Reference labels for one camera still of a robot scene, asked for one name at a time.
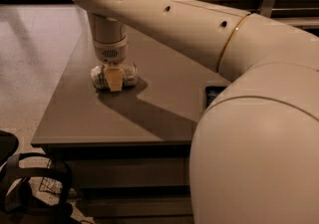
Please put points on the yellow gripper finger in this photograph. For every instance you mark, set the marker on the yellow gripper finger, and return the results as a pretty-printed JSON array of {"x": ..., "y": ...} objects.
[{"x": 114, "y": 76}]

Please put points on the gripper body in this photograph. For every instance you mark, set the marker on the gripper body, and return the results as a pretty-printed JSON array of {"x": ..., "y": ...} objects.
[{"x": 110, "y": 52}]

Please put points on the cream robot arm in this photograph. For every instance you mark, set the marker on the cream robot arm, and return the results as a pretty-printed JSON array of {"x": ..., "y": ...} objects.
[{"x": 254, "y": 156}]

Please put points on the grey drawer cabinet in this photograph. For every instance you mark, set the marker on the grey drawer cabinet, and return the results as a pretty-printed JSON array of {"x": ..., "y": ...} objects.
[{"x": 154, "y": 119}]

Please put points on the blue snack bar wrapper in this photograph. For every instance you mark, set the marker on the blue snack bar wrapper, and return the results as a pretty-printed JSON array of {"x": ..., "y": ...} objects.
[{"x": 211, "y": 94}]

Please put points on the upper grey drawer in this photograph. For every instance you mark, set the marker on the upper grey drawer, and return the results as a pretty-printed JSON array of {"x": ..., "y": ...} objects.
[{"x": 141, "y": 172}]

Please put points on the grey drawer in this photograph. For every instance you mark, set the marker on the grey drawer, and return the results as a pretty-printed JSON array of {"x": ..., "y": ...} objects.
[
  {"x": 141, "y": 172},
  {"x": 136, "y": 207}
]

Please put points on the lower grey drawer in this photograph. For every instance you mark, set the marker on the lower grey drawer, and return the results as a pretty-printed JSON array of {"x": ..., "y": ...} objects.
[{"x": 136, "y": 207}]

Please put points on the black office chair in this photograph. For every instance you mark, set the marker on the black office chair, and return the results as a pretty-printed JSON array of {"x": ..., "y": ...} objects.
[{"x": 18, "y": 205}]

